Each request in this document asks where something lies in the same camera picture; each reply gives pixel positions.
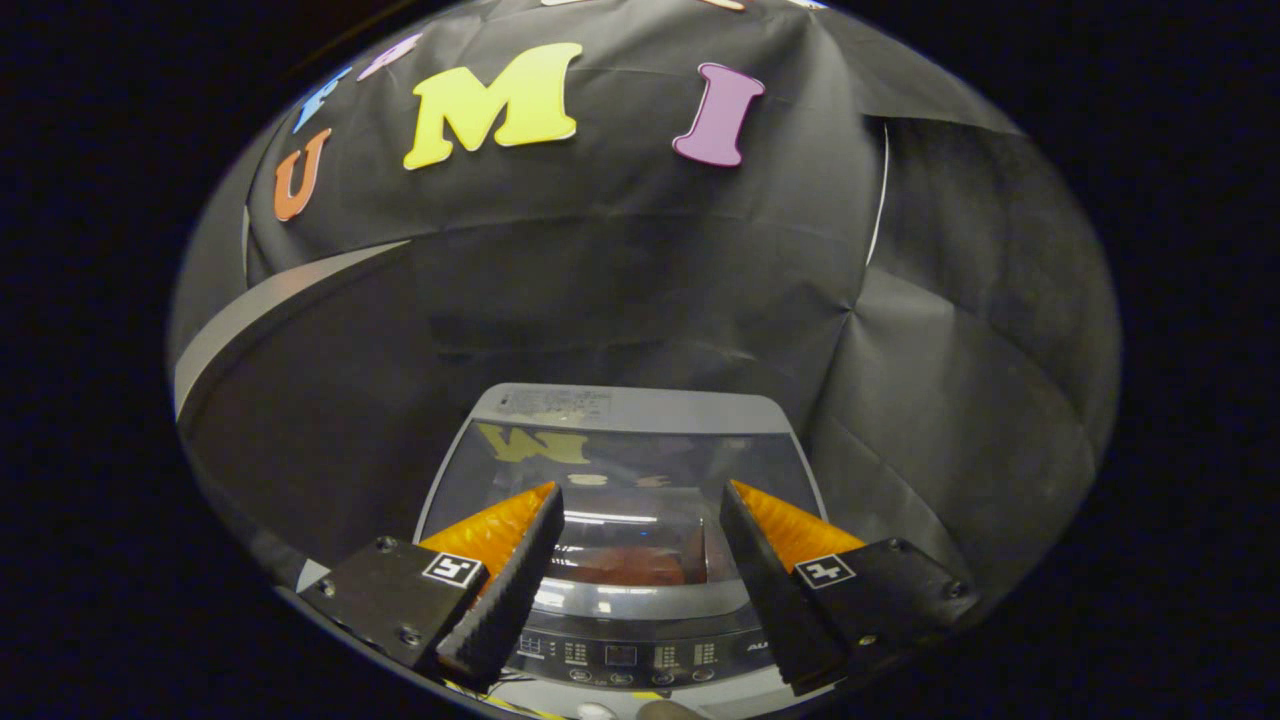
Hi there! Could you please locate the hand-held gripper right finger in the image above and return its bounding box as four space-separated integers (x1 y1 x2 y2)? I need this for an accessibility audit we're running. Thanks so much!
718 480 986 696

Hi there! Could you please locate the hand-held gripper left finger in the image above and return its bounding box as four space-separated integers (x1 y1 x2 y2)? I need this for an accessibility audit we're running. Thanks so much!
298 482 567 693

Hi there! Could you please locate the grey top-load washing machine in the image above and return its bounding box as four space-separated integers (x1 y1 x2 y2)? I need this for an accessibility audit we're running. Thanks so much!
410 383 831 717

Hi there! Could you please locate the black backdrop cloth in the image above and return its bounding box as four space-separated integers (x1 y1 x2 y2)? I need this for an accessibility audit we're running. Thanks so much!
168 0 1121 601

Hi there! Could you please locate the grey drawer cabinet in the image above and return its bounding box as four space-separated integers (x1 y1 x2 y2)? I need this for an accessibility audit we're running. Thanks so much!
175 240 471 601

